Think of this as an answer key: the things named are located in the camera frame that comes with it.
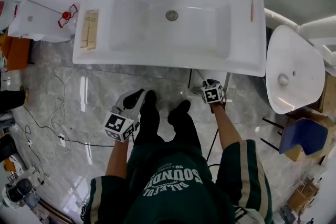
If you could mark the person's right forearm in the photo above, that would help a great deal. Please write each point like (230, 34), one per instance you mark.
(228, 128)

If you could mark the white sink vanity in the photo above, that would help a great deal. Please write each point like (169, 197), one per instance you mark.
(170, 42)

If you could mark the open cardboard box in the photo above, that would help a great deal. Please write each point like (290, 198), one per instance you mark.
(303, 198)

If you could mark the blue chair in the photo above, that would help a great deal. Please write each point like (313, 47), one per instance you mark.
(304, 136)

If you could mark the person's right leg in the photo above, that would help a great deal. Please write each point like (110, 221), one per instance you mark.
(183, 128)

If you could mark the white plastic container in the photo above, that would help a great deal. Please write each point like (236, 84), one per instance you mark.
(39, 21)

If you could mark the person's left forearm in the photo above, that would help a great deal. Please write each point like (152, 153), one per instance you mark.
(118, 160)

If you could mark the person's leg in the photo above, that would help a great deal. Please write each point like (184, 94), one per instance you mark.
(183, 128)
(149, 120)

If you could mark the metal sink drain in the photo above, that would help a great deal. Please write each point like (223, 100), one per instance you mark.
(172, 15)

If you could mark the pink toothbrush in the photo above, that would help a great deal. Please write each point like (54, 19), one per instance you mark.
(252, 8)

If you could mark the person's left leg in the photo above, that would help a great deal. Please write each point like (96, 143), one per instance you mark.
(149, 120)

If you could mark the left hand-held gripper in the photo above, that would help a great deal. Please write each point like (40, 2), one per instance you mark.
(118, 126)

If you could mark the white sack red label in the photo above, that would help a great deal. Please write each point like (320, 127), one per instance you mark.
(6, 15)

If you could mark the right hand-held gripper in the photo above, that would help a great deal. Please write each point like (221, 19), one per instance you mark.
(212, 94)

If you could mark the black bag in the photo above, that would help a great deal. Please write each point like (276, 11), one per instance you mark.
(11, 101)

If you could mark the orange box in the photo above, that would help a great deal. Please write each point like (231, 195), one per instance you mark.
(15, 52)

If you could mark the red and white bow ornament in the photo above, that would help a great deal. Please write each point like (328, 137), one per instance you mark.
(67, 15)

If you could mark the white power strip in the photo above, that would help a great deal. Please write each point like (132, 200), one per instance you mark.
(62, 138)

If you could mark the white oval basin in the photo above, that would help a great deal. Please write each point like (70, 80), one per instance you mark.
(294, 60)

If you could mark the green printed shirt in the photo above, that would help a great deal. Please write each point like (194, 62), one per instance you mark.
(178, 186)

